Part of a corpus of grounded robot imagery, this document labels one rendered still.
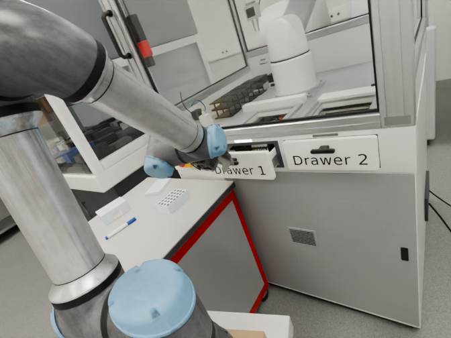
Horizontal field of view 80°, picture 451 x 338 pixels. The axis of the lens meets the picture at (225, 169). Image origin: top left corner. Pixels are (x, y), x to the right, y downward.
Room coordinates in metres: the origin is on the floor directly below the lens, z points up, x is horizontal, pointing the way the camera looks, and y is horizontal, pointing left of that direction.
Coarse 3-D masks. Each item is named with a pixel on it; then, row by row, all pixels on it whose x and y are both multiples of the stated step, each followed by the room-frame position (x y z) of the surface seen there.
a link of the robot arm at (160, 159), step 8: (152, 144) 0.67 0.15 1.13; (160, 144) 0.65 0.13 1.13; (152, 152) 0.65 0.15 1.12; (160, 152) 0.63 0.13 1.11; (168, 152) 0.62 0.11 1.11; (144, 160) 0.66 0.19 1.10; (152, 160) 0.63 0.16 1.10; (160, 160) 0.62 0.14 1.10; (168, 160) 0.62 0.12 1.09; (176, 160) 0.62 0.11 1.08; (144, 168) 0.63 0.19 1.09; (152, 168) 0.62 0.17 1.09; (160, 168) 0.61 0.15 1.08; (168, 168) 0.62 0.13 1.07; (152, 176) 0.65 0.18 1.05; (160, 176) 0.64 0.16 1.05; (168, 176) 0.65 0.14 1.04
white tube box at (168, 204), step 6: (174, 192) 1.06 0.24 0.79; (180, 192) 1.04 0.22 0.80; (186, 192) 1.03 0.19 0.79; (162, 198) 1.04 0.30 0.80; (168, 198) 1.03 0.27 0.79; (174, 198) 1.01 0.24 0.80; (180, 198) 1.00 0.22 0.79; (186, 198) 1.02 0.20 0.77; (156, 204) 1.01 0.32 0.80; (162, 204) 1.01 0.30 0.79; (168, 204) 0.98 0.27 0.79; (174, 204) 0.98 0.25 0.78; (180, 204) 1.00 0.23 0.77; (162, 210) 0.99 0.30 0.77; (168, 210) 0.95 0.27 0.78; (174, 210) 0.97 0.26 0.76
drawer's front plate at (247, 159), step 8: (232, 152) 0.93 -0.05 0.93; (240, 152) 0.90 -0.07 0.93; (248, 152) 0.88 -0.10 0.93; (256, 152) 0.85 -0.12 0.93; (264, 152) 0.83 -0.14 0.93; (240, 160) 0.90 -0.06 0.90; (248, 160) 0.88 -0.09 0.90; (256, 160) 0.85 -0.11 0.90; (264, 160) 0.83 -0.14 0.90; (216, 168) 0.99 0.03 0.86; (240, 168) 0.91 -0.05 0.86; (248, 168) 0.88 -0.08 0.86; (256, 168) 0.86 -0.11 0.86; (264, 168) 0.84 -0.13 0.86; (272, 168) 0.83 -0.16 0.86; (216, 176) 1.00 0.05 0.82; (224, 176) 0.97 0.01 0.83; (232, 176) 0.95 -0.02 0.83; (240, 176) 0.92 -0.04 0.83; (248, 176) 0.89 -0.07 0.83; (256, 176) 0.87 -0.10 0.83; (264, 176) 0.85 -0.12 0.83; (272, 176) 0.82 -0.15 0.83
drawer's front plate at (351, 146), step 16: (288, 144) 0.84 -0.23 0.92; (304, 144) 0.80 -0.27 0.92; (320, 144) 0.76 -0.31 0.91; (336, 144) 0.73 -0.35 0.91; (352, 144) 0.70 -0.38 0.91; (368, 144) 0.67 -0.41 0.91; (288, 160) 0.85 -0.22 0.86; (304, 160) 0.81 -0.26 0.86; (320, 160) 0.77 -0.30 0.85; (352, 160) 0.70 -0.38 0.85; (368, 160) 0.67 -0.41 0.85
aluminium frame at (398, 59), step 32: (384, 0) 0.64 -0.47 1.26; (128, 32) 1.26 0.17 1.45; (384, 32) 0.65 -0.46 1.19; (128, 64) 1.30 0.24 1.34; (384, 64) 0.65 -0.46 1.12; (416, 64) 0.68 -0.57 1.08; (384, 96) 0.65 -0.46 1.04; (416, 96) 0.68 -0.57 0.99; (224, 128) 1.05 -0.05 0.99; (256, 128) 0.93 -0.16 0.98; (288, 128) 0.85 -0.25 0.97; (320, 128) 0.77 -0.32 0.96; (352, 128) 0.71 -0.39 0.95
